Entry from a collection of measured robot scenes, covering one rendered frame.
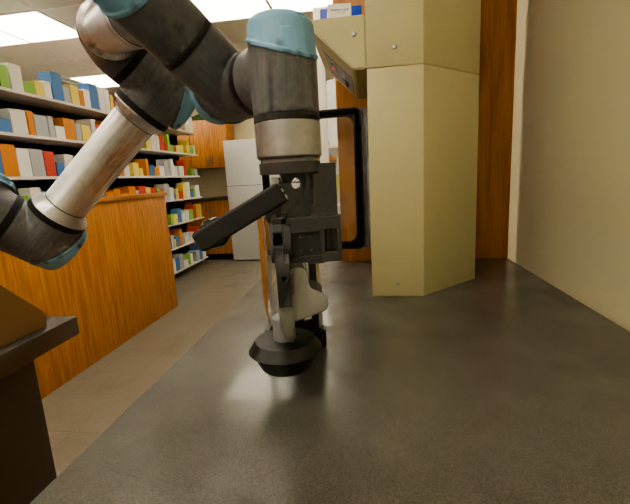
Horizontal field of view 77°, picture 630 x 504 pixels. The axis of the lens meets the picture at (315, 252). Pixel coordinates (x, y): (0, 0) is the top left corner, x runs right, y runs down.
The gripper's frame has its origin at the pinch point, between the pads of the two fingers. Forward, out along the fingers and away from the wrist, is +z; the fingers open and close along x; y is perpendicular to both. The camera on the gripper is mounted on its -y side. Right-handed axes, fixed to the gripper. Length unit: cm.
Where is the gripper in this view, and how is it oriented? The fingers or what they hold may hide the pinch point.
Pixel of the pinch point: (283, 327)
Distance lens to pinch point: 50.4
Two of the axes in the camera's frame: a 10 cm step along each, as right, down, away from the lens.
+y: 9.9, -0.8, 1.2
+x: -1.3, -1.8, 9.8
